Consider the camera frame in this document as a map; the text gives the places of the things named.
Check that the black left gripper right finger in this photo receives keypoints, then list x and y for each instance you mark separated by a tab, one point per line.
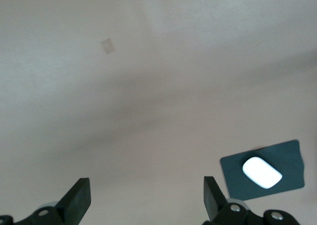
215	205

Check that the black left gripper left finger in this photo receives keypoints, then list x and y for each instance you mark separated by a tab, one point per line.
74	200

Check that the white computer mouse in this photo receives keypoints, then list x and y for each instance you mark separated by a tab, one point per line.
261	171

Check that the black mouse pad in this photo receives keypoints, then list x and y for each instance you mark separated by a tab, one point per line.
289	158

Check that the brown tape patch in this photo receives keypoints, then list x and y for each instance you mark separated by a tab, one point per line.
109	45

